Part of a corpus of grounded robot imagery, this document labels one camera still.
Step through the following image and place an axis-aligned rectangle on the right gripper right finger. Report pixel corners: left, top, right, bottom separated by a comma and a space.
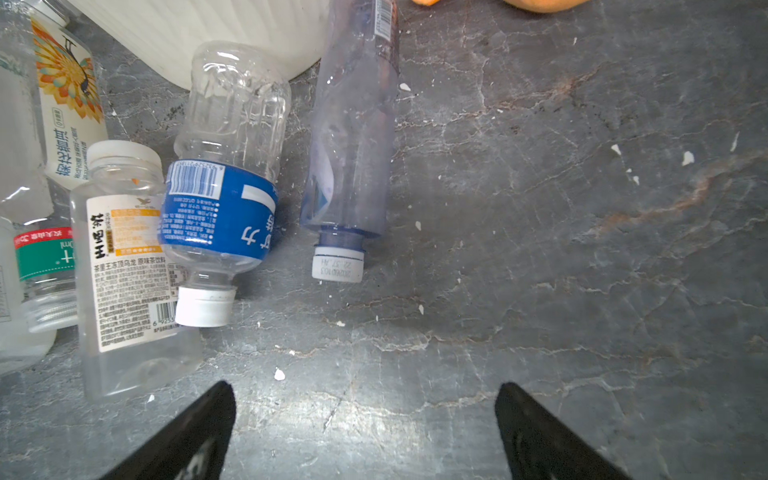
494, 382, 628, 479

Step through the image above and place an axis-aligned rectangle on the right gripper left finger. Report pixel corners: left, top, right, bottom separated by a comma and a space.
102, 381, 236, 480

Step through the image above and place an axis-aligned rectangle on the clear bluish bottle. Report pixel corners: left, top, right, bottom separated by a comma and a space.
300, 0, 399, 283

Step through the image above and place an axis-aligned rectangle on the cream ribbed waste bin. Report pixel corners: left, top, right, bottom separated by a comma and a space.
71, 0, 330, 89

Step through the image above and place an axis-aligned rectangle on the square clear tea bottle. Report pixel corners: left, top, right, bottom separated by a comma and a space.
70, 140, 203, 402

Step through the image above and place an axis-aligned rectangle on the blue label bottle centre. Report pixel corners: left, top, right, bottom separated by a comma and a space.
159, 40, 291, 328

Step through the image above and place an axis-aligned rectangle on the tall clear green-cap bottle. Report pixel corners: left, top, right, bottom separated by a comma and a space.
1, 1, 77, 333

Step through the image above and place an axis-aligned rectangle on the flower label bottle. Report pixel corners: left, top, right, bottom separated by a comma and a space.
27, 1, 108, 190

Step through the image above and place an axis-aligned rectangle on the orange shark plush toy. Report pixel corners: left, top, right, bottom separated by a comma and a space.
410, 0, 592, 14

